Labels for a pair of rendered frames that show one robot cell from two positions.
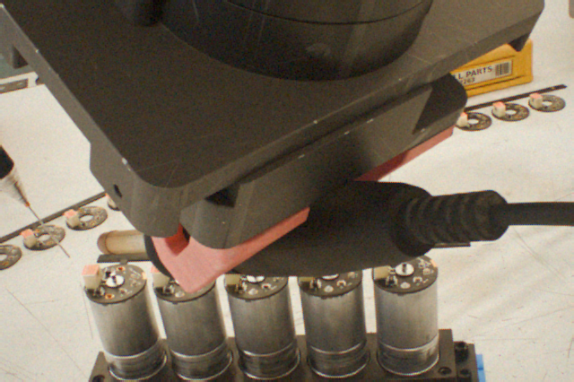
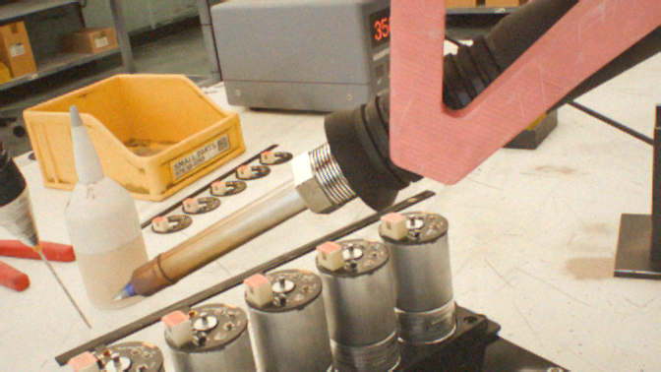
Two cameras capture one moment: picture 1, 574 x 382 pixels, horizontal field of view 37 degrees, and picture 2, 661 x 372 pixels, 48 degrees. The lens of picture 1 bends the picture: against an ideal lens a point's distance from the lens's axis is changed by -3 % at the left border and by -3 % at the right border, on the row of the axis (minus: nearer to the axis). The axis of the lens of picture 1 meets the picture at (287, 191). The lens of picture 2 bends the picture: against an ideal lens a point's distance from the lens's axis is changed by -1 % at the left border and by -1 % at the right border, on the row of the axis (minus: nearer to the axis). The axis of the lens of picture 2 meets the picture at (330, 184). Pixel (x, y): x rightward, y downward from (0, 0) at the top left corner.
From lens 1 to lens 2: 0.19 m
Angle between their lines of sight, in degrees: 39
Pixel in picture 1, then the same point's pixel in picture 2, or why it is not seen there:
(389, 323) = (423, 282)
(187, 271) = (494, 123)
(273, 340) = (326, 352)
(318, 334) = (367, 324)
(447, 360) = (461, 313)
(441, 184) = not seen: hidden behind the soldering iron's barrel
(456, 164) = not seen: hidden behind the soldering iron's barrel
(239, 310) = (290, 328)
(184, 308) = (232, 351)
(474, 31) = not seen: outside the picture
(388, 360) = (424, 330)
